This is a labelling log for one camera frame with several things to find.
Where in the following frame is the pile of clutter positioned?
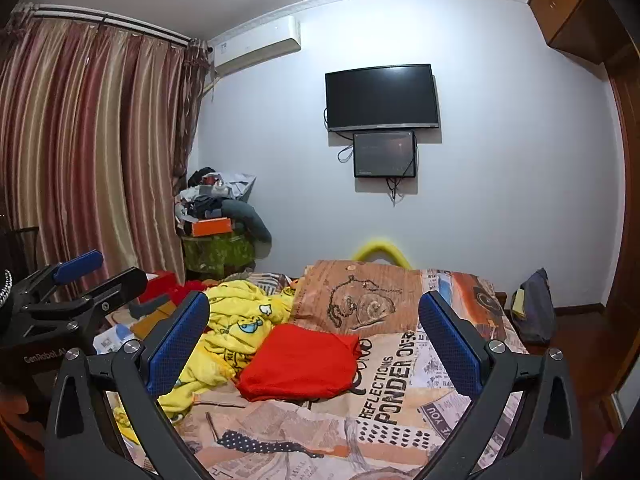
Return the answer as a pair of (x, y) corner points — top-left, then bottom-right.
(173, 164), (272, 261)

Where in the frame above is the newspaper print bed sheet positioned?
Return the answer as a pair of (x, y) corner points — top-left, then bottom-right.
(172, 260), (524, 479)

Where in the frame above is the dark blue bag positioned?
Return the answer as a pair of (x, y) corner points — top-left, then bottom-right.
(509, 268), (556, 346)

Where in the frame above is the white curtain rail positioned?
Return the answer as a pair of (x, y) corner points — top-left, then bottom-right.
(27, 3), (191, 46)

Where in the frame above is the red jacket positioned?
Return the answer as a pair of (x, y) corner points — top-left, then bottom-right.
(236, 323), (361, 402)

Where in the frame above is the yellow curved bed headboard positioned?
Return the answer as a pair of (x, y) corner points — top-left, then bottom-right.
(352, 238), (412, 270)

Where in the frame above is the black wall television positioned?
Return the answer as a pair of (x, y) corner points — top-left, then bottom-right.
(326, 64), (439, 132)

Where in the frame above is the orange box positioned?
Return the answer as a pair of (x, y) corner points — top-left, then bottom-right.
(191, 217), (232, 237)

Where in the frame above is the small black wall monitor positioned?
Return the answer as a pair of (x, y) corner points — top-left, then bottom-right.
(352, 131), (416, 179)

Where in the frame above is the brown upper wooden cabinet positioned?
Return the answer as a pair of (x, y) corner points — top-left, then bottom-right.
(528, 0), (631, 65)

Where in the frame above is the white air conditioner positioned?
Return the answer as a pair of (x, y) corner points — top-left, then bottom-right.
(213, 15), (302, 77)

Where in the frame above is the yellow cartoon blanket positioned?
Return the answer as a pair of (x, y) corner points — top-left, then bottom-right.
(127, 273), (295, 425)

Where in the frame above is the green patterned storage box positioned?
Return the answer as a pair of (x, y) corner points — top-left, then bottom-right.
(181, 234), (255, 280)

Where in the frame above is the striped brown curtain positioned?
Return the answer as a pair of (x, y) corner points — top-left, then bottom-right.
(1, 6), (209, 288)

